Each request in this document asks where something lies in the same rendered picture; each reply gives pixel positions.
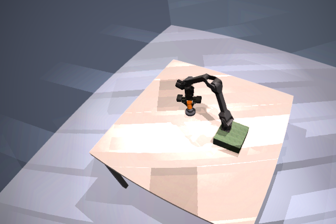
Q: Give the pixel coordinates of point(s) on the orange knob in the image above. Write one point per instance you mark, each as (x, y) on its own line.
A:
(189, 104)

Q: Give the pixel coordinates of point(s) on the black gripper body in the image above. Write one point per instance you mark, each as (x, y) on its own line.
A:
(189, 97)

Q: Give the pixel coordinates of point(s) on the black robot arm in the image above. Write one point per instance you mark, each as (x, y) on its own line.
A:
(217, 87)

